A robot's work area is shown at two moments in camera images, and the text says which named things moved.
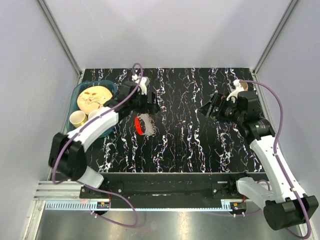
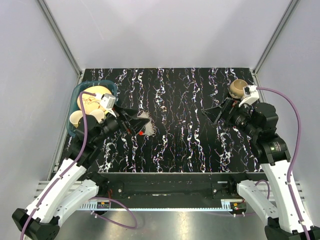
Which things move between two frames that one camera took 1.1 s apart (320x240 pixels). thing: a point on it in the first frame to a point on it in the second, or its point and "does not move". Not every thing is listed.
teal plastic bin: [73, 106] does not move
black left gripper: [150, 108] to [127, 115]
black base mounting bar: [169, 187] does not move
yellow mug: [78, 118] does not move
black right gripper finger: [206, 107] to [225, 104]
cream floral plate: [93, 98] does not move
